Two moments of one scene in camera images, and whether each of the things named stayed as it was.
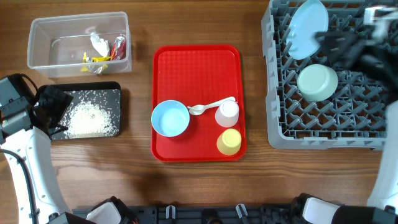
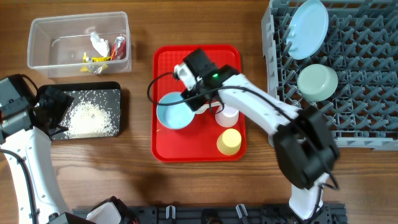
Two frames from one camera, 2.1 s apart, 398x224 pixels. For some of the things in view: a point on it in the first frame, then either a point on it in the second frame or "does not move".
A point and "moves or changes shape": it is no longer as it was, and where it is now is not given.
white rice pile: [86, 119] does not move
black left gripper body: [55, 108] does not move
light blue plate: [310, 18] does not move
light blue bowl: [170, 118] moves or changes shape
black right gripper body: [372, 61] to [196, 89]
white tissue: [101, 45] does not move
